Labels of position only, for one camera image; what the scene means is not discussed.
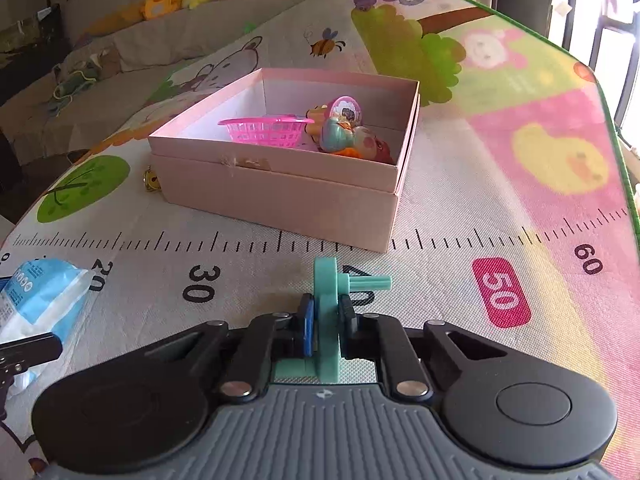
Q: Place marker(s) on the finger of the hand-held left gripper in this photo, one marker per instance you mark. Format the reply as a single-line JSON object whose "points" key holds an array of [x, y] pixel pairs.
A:
{"points": [[30, 349]]}

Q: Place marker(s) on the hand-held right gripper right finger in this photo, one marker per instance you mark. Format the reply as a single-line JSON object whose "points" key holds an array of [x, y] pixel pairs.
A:
{"points": [[346, 315]]}

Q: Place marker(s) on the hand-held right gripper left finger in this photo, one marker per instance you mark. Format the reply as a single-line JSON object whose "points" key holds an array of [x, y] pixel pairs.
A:
{"points": [[306, 322]]}

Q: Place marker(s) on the teal plastic toy crank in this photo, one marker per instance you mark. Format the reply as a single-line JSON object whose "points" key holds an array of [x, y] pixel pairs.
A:
{"points": [[327, 310]]}

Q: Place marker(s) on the blue white tissue packet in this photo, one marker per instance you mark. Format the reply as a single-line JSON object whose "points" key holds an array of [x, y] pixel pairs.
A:
{"points": [[45, 295]]}

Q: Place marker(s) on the pink cardboard box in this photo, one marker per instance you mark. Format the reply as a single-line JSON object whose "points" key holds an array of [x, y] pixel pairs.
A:
{"points": [[280, 200]]}

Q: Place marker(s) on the small white bottle red cap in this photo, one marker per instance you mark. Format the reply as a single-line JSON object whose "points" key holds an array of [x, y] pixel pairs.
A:
{"points": [[367, 142]]}

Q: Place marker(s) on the pink toy basket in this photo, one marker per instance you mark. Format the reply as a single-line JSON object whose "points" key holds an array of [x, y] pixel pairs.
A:
{"points": [[265, 132]]}

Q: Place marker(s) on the orange plastic toy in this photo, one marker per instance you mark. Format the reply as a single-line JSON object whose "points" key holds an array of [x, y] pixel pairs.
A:
{"points": [[345, 151]]}

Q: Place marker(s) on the teal round toy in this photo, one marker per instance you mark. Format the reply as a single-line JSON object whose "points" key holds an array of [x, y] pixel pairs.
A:
{"points": [[334, 132]]}

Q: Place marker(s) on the cartoon play mat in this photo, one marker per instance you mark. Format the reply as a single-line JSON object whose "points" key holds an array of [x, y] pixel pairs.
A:
{"points": [[500, 185]]}

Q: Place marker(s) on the yellow jelly cup pink lid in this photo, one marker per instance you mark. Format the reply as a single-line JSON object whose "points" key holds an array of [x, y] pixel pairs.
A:
{"points": [[347, 110]]}

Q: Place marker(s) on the small gold bell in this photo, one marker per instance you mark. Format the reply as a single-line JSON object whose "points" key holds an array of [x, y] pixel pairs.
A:
{"points": [[151, 180]]}

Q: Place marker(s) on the beige covered sofa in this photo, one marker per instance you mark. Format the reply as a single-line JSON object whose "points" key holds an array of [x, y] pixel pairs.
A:
{"points": [[150, 45]]}

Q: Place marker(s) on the black glass cabinet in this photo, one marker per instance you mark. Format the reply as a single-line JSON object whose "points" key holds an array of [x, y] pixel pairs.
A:
{"points": [[30, 25]]}

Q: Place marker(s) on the yellow long pillow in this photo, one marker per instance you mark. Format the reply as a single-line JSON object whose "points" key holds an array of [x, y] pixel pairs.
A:
{"points": [[112, 20]]}

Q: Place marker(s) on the window frame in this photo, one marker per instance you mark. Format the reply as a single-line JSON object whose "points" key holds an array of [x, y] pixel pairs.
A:
{"points": [[594, 45]]}

